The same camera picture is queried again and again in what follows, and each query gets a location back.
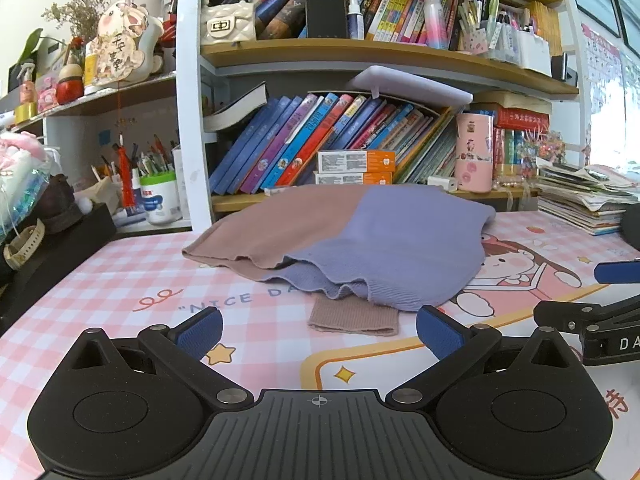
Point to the pink spray bottle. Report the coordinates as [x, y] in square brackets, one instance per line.
[27, 87]

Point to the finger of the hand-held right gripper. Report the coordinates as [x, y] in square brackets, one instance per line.
[620, 271]
[565, 315]

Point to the gold tape roll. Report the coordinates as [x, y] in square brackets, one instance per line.
[26, 114]

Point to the row of paperback books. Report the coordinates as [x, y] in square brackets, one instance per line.
[400, 5]

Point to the large black box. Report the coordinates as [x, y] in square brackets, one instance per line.
[70, 250]

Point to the white side shelf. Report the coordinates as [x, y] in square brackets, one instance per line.
[100, 100]

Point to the wall calendar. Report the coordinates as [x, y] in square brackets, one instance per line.
[602, 75]

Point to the cream quilted handbag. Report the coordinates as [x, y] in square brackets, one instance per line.
[227, 20]

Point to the pink cylindrical tin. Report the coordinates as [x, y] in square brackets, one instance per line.
[472, 155]

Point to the white charger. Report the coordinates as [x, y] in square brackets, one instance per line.
[442, 183]

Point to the colourful bead ornament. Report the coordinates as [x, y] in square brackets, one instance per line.
[545, 147]

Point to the leaning dark books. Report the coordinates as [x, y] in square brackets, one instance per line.
[280, 5]

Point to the white and blue jar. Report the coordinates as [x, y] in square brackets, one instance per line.
[160, 200]

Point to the white storage container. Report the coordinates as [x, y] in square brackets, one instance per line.
[535, 55]

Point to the purple and brown sweater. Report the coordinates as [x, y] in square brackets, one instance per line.
[400, 240]

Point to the row of colourful books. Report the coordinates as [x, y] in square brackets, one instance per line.
[300, 140]

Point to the thick black-covered book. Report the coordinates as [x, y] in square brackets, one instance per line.
[235, 110]

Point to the small black device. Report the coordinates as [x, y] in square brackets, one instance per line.
[564, 67]

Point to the row of red books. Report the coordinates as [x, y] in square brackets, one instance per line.
[520, 122]

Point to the dried flowers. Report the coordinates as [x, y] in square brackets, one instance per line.
[75, 10]

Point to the white and wooden bookshelf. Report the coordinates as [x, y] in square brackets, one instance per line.
[190, 110]

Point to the clear pen organiser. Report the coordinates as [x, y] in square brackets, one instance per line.
[492, 40]

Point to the green plant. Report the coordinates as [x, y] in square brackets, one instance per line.
[27, 47]

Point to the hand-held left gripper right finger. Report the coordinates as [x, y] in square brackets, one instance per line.
[437, 332]

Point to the white spray bottle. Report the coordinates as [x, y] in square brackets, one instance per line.
[356, 20]

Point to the pink gradient bottle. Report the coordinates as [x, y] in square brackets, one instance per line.
[435, 20]

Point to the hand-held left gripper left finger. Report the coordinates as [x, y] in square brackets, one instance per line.
[202, 332]

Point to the white flat case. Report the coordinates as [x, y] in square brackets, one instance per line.
[410, 85]

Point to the orange and white box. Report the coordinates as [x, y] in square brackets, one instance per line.
[355, 161]
[350, 179]

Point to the pens in desk holder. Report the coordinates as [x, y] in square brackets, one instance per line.
[150, 160]

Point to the stack of magazines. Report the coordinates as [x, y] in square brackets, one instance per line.
[580, 200]

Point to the beige wristwatch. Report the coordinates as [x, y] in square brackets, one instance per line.
[22, 245]

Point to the red tassel ornament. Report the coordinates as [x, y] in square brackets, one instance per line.
[126, 175]

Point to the red round doll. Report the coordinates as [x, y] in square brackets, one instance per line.
[70, 90]

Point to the dark brown pouch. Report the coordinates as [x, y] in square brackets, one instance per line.
[60, 205]

